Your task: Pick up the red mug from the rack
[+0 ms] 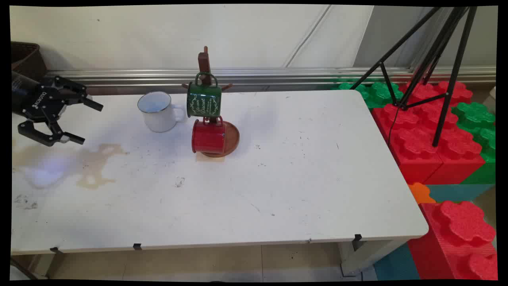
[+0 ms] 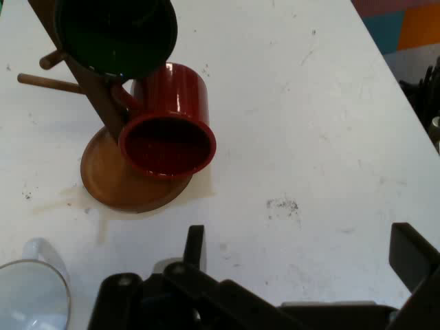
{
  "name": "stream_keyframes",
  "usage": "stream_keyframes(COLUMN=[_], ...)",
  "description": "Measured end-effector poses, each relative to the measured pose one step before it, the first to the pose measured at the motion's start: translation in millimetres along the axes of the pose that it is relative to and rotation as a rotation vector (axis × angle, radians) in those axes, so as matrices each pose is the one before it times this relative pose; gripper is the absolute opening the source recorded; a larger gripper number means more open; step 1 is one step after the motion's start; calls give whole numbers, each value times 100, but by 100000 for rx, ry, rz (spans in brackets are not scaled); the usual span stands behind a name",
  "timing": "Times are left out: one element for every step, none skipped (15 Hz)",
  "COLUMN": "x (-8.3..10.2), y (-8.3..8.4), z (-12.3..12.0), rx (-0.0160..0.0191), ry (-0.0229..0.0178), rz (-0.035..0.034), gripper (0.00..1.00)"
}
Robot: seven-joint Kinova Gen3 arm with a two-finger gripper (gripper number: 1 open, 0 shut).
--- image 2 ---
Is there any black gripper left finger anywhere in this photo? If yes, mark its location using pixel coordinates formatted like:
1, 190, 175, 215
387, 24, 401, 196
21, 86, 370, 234
87, 225, 286, 330

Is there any teal foam mat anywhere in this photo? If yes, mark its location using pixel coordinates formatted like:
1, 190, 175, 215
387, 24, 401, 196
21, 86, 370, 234
360, 10, 407, 56

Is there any black camera stand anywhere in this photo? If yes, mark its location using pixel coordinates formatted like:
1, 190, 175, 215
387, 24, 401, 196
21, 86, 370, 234
398, 56, 440, 138

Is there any large red foam block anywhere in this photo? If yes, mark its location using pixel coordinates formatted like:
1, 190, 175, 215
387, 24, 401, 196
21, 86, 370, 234
350, 0, 440, 17

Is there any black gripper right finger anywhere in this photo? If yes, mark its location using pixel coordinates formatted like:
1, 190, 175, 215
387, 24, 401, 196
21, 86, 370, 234
388, 222, 440, 330

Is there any wooden mug tree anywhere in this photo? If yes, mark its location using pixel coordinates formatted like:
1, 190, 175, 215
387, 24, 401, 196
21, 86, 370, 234
16, 0, 193, 212

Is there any white enamel mug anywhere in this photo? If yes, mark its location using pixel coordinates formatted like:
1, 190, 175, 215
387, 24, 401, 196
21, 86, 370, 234
0, 237, 72, 330

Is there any orange foam piece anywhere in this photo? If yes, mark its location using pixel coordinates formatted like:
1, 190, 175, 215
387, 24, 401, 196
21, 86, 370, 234
397, 5, 440, 52

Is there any green enamel mug with print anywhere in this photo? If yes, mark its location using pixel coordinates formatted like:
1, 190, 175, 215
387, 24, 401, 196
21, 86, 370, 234
53, 0, 179, 80

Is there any red enamel mug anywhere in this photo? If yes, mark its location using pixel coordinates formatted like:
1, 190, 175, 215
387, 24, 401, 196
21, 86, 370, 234
110, 62, 217, 177

